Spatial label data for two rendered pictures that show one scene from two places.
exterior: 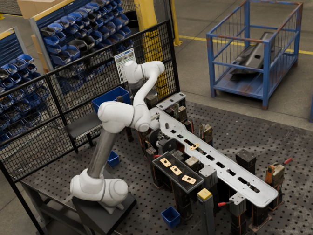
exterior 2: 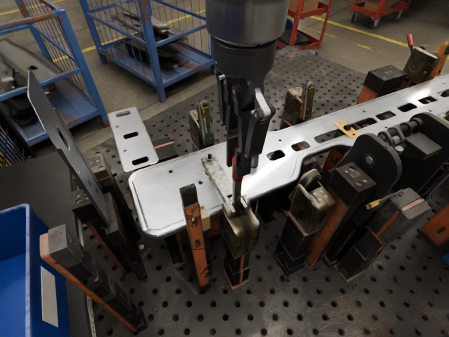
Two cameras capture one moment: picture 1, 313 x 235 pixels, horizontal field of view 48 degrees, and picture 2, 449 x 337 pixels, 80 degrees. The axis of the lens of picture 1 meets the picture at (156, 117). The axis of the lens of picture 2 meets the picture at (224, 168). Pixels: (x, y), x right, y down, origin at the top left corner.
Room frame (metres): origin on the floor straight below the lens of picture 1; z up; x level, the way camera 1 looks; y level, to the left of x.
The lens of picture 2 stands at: (2.30, 0.43, 1.54)
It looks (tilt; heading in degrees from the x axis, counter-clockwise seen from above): 48 degrees down; 274
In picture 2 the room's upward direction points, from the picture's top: straight up
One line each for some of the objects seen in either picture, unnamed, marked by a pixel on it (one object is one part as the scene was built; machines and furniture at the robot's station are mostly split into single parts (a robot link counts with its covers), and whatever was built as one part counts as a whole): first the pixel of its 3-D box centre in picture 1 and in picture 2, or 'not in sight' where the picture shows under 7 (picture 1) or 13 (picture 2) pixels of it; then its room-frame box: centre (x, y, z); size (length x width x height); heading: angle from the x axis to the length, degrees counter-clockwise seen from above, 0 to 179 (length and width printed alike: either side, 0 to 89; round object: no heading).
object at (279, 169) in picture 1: (274, 186); (407, 89); (1.54, -0.69, 0.88); 0.15 x 0.11 x 0.36; 120
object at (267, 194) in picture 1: (197, 148); (349, 127); (1.95, -0.26, 1.00); 1.38 x 0.22 x 0.02; 30
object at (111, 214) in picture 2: not in sight; (125, 241); (2.60, 0.11, 0.85); 0.12 x 0.03 x 0.30; 120
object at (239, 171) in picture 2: not in sight; (242, 161); (2.29, 0.13, 1.22); 0.03 x 0.01 x 0.07; 30
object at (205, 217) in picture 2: not in sight; (204, 250); (2.38, 0.14, 0.88); 0.04 x 0.04 x 0.36; 30
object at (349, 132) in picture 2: (194, 146); (347, 128); (1.96, -0.24, 1.01); 0.08 x 0.04 x 0.01; 119
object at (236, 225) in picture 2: (145, 141); (238, 252); (2.29, 0.13, 0.88); 0.07 x 0.06 x 0.35; 120
